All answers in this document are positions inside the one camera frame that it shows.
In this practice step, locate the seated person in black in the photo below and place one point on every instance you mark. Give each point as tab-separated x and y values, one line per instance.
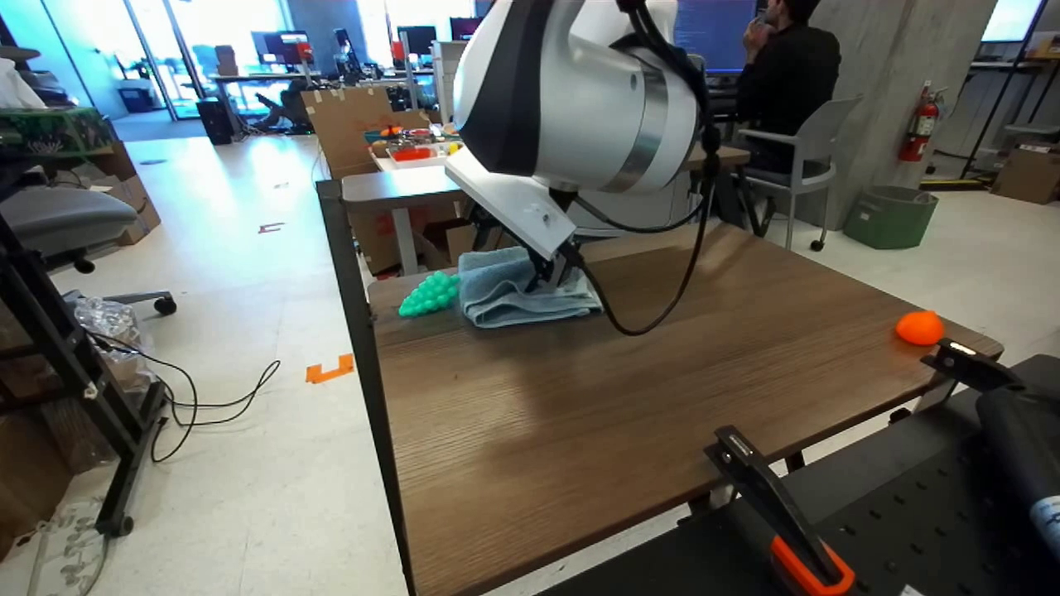
796	88

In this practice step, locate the white board panel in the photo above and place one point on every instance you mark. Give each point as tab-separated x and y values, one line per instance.
449	76

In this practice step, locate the red fire extinguisher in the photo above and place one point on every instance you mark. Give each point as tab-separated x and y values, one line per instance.
919	135

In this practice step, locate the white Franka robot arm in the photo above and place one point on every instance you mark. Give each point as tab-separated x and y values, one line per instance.
586	99

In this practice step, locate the long wooden desk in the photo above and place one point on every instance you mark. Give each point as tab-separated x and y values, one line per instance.
400	187

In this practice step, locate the orange carrot toy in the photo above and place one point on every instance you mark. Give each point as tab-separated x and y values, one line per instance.
919	329

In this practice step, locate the black metal stand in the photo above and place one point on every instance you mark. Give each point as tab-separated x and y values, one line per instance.
68	343

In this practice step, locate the cardboard box under desk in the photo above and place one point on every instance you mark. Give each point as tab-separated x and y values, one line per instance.
449	243

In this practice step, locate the blue fabric object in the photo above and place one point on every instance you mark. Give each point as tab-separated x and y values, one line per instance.
1047	530

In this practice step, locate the black equipment with orange part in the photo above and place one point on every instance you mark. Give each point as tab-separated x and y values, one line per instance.
906	517

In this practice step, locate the grey armchair on castors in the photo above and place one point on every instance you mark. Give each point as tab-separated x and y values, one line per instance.
821	145

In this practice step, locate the white tray of colourful toys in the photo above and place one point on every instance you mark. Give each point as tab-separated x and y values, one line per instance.
411	155

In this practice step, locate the brown cardboard panel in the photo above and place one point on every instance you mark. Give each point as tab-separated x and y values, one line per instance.
348	126

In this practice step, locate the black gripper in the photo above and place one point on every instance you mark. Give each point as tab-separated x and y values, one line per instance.
552	273

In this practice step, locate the grey padded office chair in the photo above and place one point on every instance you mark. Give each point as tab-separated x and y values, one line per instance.
60	216

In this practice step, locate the brown cardboard box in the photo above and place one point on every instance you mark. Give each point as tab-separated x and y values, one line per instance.
1030	172

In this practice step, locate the crumpled clear plastic sheet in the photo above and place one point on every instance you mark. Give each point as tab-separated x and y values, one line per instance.
102	319

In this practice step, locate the blue-lit computer monitor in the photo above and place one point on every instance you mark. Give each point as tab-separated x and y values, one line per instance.
723	37

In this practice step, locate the green storage bin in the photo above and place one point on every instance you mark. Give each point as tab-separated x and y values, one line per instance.
888	219

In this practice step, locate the green bumpy toy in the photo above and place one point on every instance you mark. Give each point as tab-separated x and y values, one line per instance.
429	295

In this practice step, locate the light blue terry towel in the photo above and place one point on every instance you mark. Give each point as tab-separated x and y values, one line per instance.
503	294

